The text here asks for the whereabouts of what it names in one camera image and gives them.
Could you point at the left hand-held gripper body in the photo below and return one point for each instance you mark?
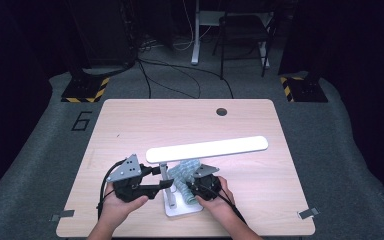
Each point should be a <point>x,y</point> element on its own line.
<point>126,171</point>

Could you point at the black chair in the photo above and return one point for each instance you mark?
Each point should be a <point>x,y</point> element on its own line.
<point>243,31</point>

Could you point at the person's left hand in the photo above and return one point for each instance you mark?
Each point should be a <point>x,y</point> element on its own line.
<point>116,210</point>

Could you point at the white desk leg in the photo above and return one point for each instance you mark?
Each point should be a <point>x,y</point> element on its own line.
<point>196,40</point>

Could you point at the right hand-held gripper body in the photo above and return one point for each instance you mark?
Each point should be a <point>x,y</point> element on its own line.
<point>206,185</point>

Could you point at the person's right hand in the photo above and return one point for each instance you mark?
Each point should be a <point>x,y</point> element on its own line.
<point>221,205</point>

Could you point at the grey tape piece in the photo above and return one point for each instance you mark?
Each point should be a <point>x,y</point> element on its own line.
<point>308,213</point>
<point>63,214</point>

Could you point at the striped black stand base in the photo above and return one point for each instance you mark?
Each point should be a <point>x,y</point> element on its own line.
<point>305,90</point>
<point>83,90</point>

